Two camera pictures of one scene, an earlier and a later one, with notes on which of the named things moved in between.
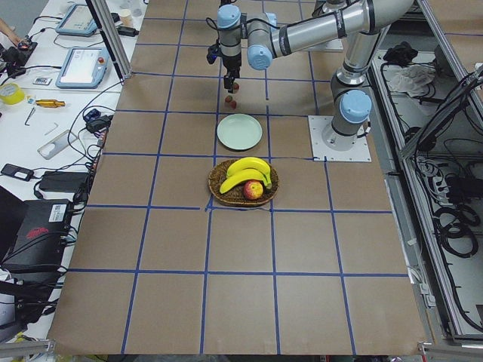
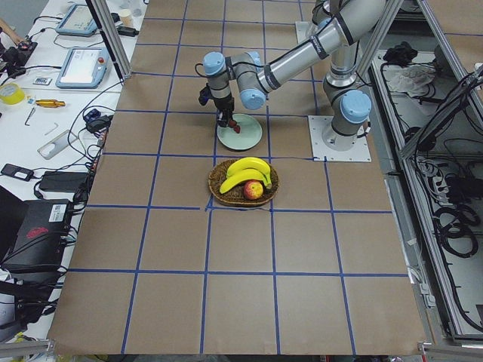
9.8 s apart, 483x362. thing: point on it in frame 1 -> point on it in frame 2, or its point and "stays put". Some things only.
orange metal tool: (49, 102) stays put
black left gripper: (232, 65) -> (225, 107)
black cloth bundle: (401, 54) stays put
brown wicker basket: (235, 196) stays put
